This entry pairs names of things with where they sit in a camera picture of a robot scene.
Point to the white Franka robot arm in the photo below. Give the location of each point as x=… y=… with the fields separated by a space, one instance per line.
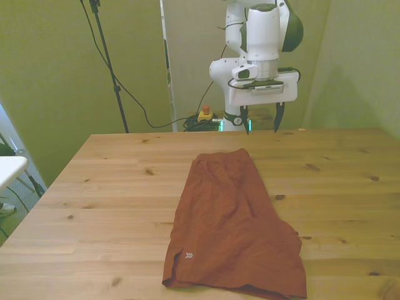
x=262 y=31

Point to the black tripod stand pole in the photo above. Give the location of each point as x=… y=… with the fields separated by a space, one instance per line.
x=107 y=62

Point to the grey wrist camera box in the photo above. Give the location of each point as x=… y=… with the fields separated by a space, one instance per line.
x=267 y=87

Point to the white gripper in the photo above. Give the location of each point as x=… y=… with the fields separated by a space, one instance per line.
x=265 y=97

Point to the white door frame strip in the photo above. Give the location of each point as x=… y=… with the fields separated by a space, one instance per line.
x=168 y=62

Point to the wooden robot pedestal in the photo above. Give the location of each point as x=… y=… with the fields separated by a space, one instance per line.
x=262 y=118

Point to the white folding table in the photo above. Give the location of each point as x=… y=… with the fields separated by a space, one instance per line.
x=9 y=170

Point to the rust red shorts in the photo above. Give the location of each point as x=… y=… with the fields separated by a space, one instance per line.
x=231 y=218

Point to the white shoe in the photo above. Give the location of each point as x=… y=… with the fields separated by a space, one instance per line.
x=6 y=208

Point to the yellow emergency stop box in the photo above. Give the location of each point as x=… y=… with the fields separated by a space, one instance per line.
x=205 y=115

